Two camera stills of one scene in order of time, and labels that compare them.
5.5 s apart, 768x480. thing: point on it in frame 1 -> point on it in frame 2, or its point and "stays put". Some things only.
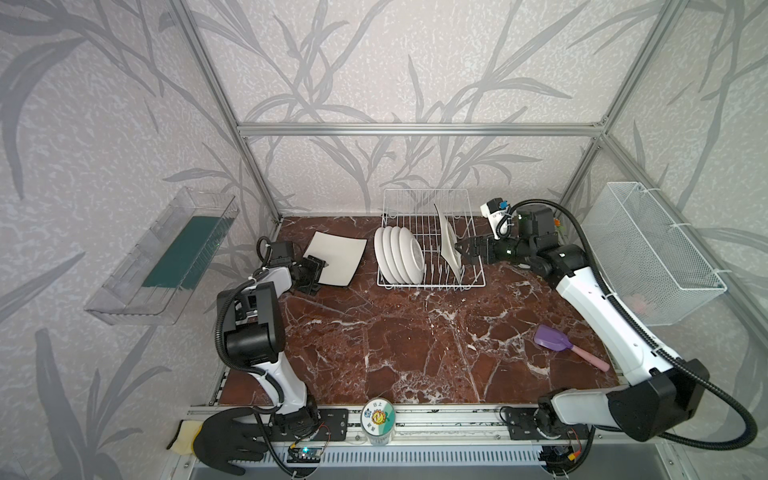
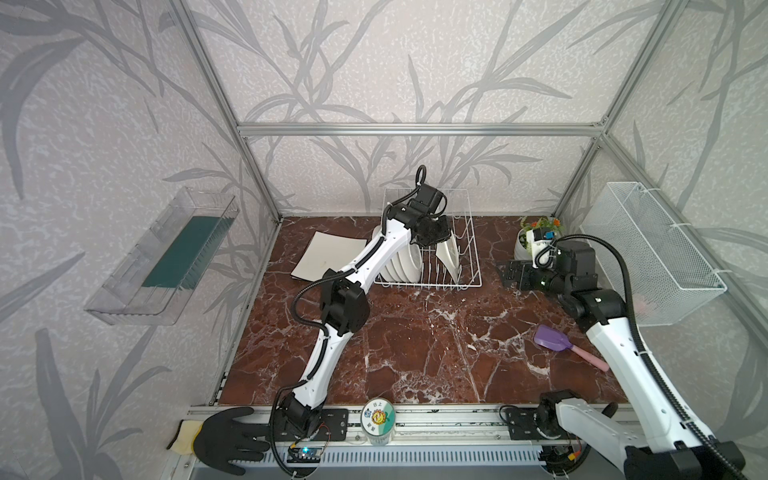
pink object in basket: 638,302 stays put
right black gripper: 483,249 -> 519,274
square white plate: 448,251 stays put
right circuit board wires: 559,459 stays put
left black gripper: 308,273 -> 437,229
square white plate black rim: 341,253 stays put
